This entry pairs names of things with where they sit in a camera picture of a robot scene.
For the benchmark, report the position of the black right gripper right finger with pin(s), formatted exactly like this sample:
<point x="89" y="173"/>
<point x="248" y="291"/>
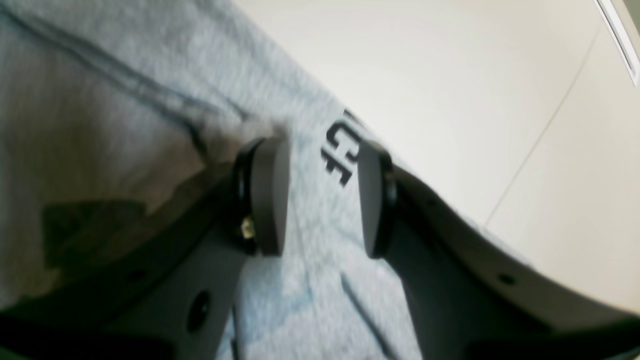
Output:
<point x="467" y="298"/>

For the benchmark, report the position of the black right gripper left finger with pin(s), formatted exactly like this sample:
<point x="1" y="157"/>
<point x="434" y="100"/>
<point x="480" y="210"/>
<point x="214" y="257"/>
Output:
<point x="171" y="298"/>

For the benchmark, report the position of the grey T-shirt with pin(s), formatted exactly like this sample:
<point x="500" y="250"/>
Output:
<point x="118" y="115"/>

